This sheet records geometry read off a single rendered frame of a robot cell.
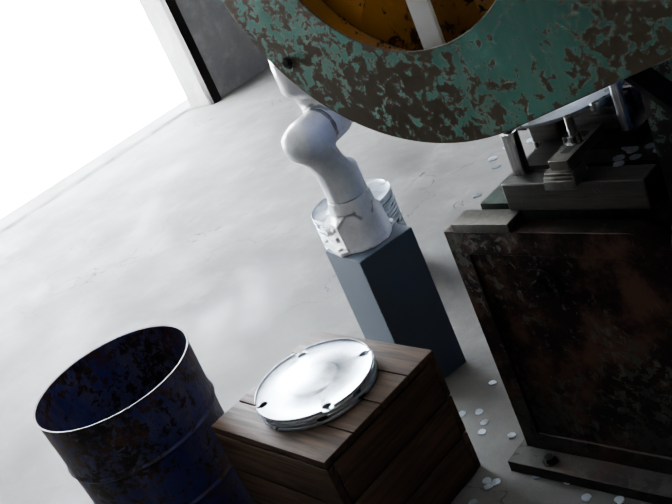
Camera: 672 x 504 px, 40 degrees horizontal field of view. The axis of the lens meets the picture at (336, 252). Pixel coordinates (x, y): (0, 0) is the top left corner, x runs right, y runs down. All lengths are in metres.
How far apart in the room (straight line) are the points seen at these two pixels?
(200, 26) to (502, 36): 5.69
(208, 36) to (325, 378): 5.12
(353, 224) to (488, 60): 1.08
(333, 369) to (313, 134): 0.58
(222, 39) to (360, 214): 4.78
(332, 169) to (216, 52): 4.74
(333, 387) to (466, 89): 0.86
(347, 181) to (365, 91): 0.81
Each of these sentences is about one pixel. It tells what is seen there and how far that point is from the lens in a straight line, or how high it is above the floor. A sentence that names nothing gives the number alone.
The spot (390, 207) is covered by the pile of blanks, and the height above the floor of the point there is 0.26.
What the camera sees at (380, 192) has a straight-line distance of 3.13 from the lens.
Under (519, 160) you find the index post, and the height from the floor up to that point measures 0.74.
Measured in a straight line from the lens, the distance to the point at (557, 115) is 1.85.
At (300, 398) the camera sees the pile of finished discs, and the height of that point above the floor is 0.38.
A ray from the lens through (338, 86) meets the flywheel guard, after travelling 1.59.
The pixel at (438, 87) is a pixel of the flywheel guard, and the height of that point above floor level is 1.02.
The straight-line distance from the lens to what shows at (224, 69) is 7.03.
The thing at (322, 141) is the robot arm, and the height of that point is 0.77.
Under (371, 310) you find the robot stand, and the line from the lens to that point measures 2.48.
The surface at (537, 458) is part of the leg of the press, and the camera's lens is 2.20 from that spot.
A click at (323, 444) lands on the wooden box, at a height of 0.35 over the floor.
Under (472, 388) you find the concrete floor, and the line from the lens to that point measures 2.54.
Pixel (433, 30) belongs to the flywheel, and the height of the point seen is 1.10.
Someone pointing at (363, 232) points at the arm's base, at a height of 0.50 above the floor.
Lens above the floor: 1.43
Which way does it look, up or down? 23 degrees down
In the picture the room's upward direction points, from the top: 24 degrees counter-clockwise
